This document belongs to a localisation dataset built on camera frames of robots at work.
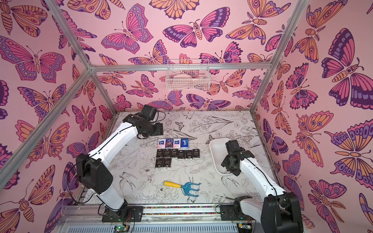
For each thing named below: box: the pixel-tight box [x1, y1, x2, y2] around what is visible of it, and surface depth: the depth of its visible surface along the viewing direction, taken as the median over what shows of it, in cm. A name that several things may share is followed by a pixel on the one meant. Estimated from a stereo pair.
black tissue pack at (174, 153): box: [170, 148, 179, 159], surface depth 96 cm
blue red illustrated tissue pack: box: [165, 137, 174, 149], surface depth 100 cm
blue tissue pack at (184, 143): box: [180, 138, 189, 149], surface depth 100 cm
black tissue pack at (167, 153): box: [163, 148, 172, 159], surface depth 96 cm
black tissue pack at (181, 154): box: [177, 149, 186, 160], surface depth 96 cm
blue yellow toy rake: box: [163, 180, 202, 198], surface depth 84 cm
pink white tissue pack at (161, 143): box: [157, 138, 167, 150], surface depth 100 cm
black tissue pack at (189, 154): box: [185, 149, 193, 159], surface depth 96 cm
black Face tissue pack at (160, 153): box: [156, 148, 165, 158], surface depth 96 cm
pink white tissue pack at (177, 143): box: [172, 138, 182, 149], surface depth 100 cm
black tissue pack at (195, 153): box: [191, 149, 200, 158], surface depth 96 cm
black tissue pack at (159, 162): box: [154, 157, 164, 168], surface depth 92 cm
